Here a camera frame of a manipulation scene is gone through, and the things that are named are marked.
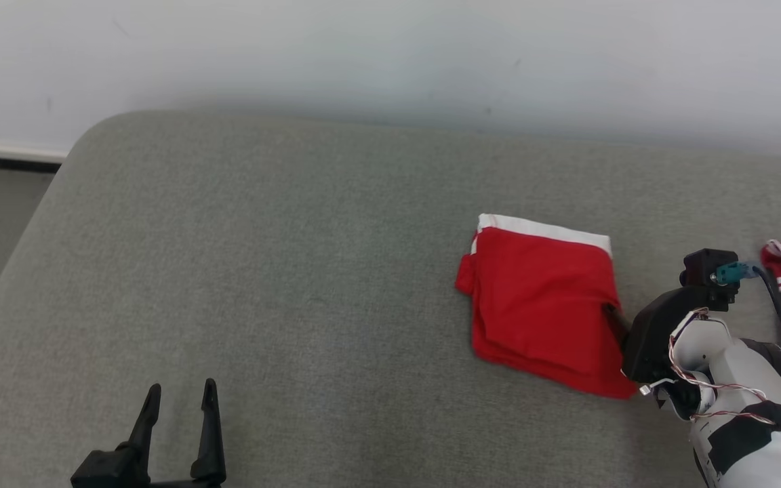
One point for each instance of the grey fabric sofa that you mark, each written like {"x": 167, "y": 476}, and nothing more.
{"x": 295, "y": 271}

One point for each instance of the white black wall baseboard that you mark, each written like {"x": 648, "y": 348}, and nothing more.
{"x": 4, "y": 150}

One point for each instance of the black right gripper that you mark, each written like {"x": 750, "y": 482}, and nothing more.
{"x": 648, "y": 339}

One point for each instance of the red shorts white stripe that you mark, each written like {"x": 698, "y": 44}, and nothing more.
{"x": 539, "y": 305}

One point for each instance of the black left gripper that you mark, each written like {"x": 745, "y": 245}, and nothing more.
{"x": 106, "y": 471}

